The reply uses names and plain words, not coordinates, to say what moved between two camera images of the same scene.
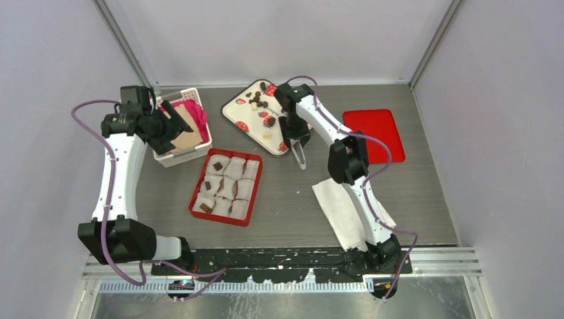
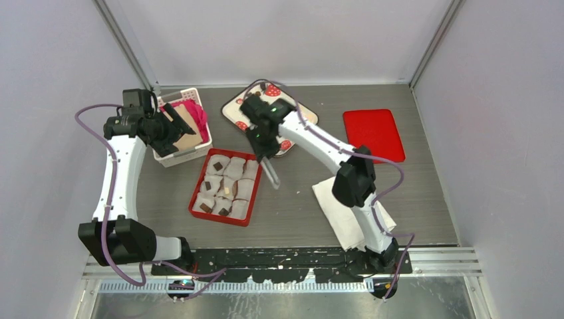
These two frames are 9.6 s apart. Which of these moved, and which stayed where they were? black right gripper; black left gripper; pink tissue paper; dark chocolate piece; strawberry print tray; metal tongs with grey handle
Moved: black right gripper; metal tongs with grey handle
Stayed: black left gripper; dark chocolate piece; pink tissue paper; strawberry print tray
